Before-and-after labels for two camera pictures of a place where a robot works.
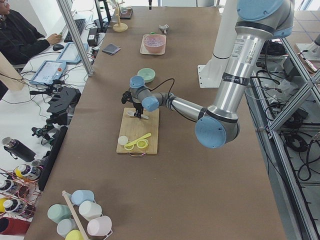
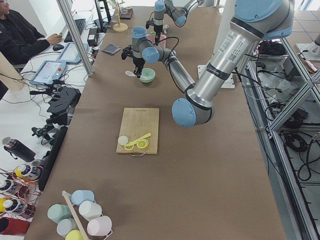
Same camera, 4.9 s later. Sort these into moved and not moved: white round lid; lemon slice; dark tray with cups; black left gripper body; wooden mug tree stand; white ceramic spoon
Moved: black left gripper body; white ceramic spoon
Not moved: white round lid; lemon slice; dark tray with cups; wooden mug tree stand
